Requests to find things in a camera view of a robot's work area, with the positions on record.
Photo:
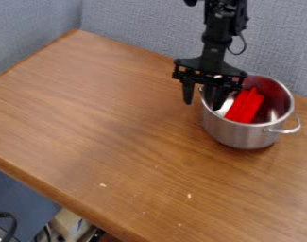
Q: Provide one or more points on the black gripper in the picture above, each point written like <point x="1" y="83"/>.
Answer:
<point x="211" y="71"/>

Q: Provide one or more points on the red plastic block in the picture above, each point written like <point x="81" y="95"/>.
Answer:
<point x="245" y="106"/>

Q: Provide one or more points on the stainless steel pot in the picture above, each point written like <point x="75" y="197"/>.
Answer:
<point x="273" y="119"/>

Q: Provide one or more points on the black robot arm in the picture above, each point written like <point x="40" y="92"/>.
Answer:
<point x="224" y="18"/>

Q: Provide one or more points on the beige box under table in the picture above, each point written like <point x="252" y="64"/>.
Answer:
<point x="73" y="228"/>

